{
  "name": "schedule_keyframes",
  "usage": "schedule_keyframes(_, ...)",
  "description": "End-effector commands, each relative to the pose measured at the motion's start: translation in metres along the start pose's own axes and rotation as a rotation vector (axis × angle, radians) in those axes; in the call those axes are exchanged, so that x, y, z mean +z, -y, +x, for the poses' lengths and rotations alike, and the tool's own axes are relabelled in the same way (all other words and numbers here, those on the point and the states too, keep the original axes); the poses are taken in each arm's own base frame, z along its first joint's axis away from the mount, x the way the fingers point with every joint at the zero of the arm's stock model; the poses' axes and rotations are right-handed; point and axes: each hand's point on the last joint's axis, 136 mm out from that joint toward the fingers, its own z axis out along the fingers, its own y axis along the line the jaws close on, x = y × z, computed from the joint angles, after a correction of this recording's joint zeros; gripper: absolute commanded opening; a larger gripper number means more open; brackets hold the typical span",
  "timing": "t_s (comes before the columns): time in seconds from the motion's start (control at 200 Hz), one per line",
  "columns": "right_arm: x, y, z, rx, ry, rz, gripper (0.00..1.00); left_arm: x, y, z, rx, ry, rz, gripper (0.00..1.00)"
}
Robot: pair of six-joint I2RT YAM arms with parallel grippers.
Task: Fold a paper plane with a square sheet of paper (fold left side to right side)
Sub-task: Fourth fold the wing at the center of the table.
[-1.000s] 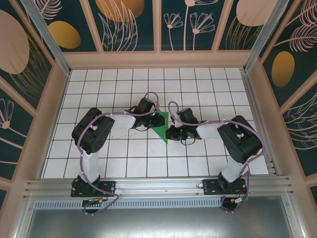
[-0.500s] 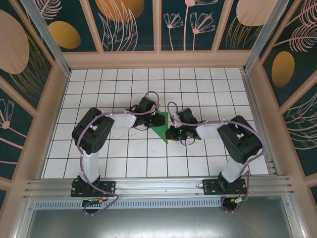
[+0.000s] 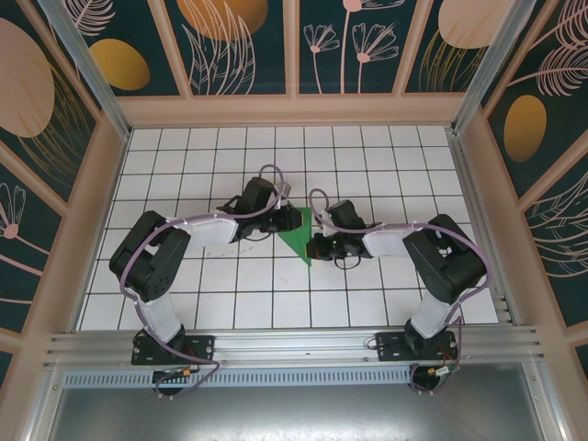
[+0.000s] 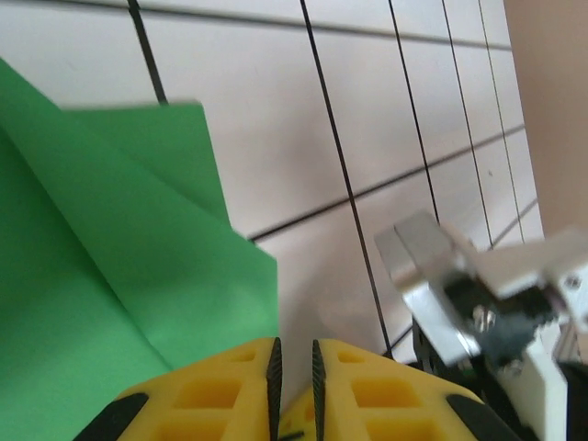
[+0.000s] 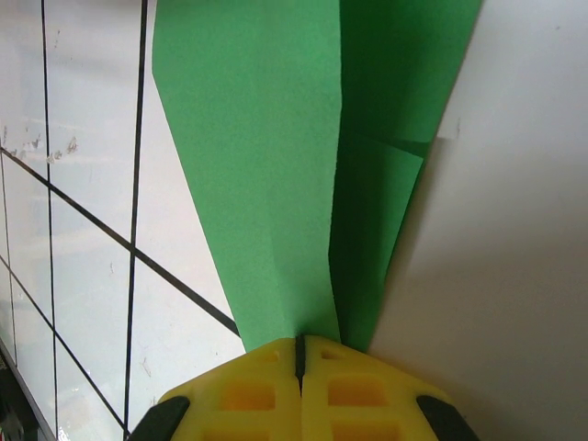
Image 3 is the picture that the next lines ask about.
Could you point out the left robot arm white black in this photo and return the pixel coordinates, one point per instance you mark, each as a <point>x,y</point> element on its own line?
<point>151,257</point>

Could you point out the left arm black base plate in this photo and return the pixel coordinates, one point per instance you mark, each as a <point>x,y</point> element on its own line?
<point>202,349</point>

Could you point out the aluminium side rail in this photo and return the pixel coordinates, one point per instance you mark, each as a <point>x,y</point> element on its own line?
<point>482,229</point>

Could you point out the aluminium mounting rail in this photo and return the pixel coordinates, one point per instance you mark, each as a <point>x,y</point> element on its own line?
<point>294,342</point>

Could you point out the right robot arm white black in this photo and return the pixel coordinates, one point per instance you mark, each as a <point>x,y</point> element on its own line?
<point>445,262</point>

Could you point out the grey metal sheet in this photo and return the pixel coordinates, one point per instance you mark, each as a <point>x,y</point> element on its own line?
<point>294,413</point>

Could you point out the aluminium frame post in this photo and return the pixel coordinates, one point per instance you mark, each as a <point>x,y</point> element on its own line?
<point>92,78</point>
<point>489,69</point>

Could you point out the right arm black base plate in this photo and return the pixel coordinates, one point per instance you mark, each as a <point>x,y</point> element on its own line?
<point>390,347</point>

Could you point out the white gridded table mat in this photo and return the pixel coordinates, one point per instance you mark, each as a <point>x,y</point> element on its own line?
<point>275,294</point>

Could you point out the small circuit board with connector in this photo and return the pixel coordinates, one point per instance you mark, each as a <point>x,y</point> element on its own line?
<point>174,373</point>
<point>443,371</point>

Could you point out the green paper sheet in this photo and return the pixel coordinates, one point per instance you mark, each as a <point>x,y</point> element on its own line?
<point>296,241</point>

